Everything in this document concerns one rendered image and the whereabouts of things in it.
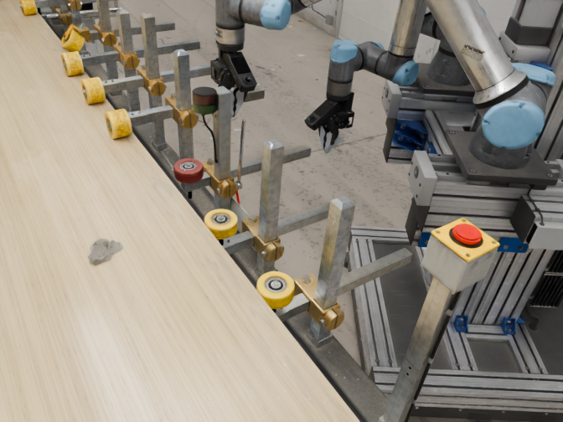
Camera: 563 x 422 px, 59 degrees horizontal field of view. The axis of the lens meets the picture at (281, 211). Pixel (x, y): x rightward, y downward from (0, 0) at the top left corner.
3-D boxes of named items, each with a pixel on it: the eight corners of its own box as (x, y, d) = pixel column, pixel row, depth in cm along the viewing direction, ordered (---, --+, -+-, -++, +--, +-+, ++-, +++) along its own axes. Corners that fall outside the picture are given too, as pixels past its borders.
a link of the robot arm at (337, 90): (338, 85, 148) (321, 75, 153) (335, 100, 150) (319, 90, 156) (357, 81, 151) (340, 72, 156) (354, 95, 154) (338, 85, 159)
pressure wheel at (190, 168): (197, 187, 150) (195, 153, 143) (209, 201, 145) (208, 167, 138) (172, 193, 146) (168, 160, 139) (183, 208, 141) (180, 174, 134)
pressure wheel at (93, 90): (97, 71, 162) (105, 92, 161) (97, 86, 169) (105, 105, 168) (79, 74, 160) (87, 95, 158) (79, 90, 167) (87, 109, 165)
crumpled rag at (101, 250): (102, 235, 114) (100, 227, 113) (127, 244, 113) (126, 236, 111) (75, 259, 108) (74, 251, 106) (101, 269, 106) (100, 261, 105)
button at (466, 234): (462, 228, 75) (466, 219, 74) (484, 244, 72) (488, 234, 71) (444, 236, 73) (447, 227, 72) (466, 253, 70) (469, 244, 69)
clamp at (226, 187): (215, 172, 152) (215, 158, 149) (237, 196, 144) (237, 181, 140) (198, 177, 150) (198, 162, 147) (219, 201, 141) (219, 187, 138)
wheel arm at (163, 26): (173, 28, 220) (172, 20, 219) (175, 29, 218) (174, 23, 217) (88, 38, 203) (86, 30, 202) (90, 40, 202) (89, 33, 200)
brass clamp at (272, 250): (259, 228, 139) (260, 213, 136) (285, 257, 130) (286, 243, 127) (239, 234, 136) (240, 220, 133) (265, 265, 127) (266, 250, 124)
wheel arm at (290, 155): (304, 153, 164) (305, 142, 162) (310, 158, 162) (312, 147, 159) (180, 188, 144) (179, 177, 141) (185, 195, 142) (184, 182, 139)
